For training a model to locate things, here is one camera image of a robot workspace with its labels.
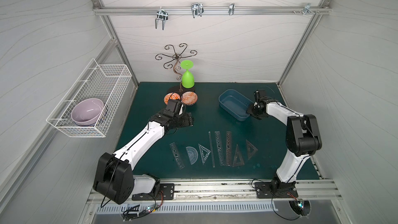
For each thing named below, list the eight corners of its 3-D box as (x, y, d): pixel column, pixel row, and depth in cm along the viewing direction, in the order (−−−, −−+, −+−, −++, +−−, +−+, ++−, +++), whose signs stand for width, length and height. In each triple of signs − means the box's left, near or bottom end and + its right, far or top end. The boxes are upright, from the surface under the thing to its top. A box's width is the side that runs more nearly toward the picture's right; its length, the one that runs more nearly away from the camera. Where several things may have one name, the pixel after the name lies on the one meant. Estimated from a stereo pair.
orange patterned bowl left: (165, 105, 108) (164, 101, 105) (163, 98, 112) (162, 95, 109) (180, 99, 111) (180, 96, 108) (177, 93, 115) (176, 90, 112)
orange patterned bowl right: (180, 106, 107) (180, 102, 104) (182, 94, 114) (181, 91, 111) (197, 106, 107) (197, 103, 104) (197, 94, 114) (197, 91, 111)
